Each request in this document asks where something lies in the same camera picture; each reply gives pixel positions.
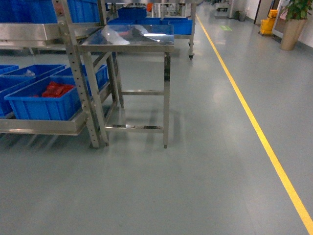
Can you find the blue bin behind red bags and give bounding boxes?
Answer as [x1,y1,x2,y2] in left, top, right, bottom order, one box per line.
[51,65,109,94]

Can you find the red bubble wrap bags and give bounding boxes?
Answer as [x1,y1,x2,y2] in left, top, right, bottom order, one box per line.
[32,81,74,98]

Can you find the stainless steel flow rack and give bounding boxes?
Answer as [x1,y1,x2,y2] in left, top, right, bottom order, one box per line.
[0,0,116,148]

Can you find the background steel cart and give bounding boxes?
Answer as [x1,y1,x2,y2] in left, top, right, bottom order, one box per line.
[108,0,199,60]

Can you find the plant in tan planter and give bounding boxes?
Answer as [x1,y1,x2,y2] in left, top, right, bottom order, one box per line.
[280,0,313,51]

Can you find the blue bin behind empty one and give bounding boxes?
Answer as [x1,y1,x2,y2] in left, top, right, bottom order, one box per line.
[1,64,66,78]

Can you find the stainless steel side table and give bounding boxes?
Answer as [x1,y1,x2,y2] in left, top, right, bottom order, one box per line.
[77,24,174,148]

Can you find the far left blue bin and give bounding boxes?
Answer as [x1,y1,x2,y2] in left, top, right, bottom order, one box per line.
[0,65,19,75]

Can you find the yellow mop bucket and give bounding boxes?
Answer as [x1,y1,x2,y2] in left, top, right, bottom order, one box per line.
[259,9,278,35]

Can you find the empty blue bin front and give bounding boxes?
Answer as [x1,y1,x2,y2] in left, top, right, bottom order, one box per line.
[0,75,36,117]

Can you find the blue bin with red bags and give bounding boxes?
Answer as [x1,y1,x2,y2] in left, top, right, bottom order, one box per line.
[4,77,81,121]

